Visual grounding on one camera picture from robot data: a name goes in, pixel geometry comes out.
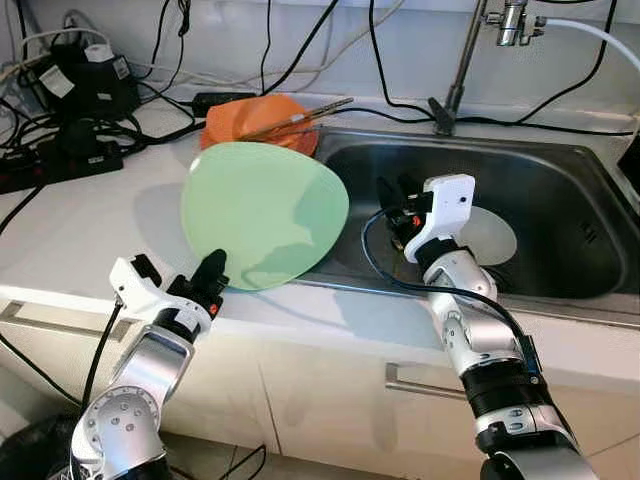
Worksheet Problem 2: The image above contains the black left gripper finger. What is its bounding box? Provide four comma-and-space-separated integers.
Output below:
192, 249, 230, 294

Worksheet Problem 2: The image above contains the green plate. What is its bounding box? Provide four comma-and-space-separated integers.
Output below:
179, 141, 352, 294

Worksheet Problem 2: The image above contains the white bowl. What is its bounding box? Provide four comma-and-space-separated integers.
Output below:
462, 204, 520, 268

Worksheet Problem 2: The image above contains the silver kitchen faucet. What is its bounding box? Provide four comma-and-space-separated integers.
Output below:
428, 0, 551, 137

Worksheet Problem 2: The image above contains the orange plate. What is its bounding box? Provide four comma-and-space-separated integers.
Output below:
198, 118, 321, 158

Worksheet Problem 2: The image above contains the brown chopstick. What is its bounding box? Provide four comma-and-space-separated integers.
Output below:
240, 96, 357, 141
245, 102, 351, 143

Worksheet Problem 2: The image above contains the stainless steel sink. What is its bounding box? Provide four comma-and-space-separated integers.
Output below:
300, 127, 640, 303

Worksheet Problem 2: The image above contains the orange bowl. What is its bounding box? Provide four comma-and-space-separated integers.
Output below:
204, 94, 319, 151

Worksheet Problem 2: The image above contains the small flat black adapter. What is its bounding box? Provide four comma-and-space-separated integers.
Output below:
191, 91, 257, 115

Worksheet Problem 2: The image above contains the white cabinet door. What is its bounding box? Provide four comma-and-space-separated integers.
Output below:
262, 310, 640, 480

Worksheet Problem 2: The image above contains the black power strip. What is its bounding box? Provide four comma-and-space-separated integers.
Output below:
0, 120, 128, 197

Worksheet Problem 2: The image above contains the black labelled power adapter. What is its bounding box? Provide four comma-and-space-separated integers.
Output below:
28, 40, 143, 123

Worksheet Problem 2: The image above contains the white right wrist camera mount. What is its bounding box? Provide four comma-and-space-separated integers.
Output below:
404, 173, 478, 264

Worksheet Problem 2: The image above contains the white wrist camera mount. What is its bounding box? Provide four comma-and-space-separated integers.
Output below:
108, 254, 216, 333
404, 173, 478, 264

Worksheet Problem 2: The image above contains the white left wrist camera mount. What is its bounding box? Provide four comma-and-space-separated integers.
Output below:
108, 254, 216, 333

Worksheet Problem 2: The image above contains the black power cable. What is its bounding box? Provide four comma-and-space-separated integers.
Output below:
460, 0, 618, 126
366, 0, 446, 121
260, 0, 349, 99
320, 108, 636, 138

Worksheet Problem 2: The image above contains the silver cabinet door handle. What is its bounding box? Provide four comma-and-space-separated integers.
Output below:
384, 361, 473, 403
0, 300, 29, 325

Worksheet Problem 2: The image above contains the thin black cable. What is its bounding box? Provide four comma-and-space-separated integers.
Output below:
262, 0, 274, 93

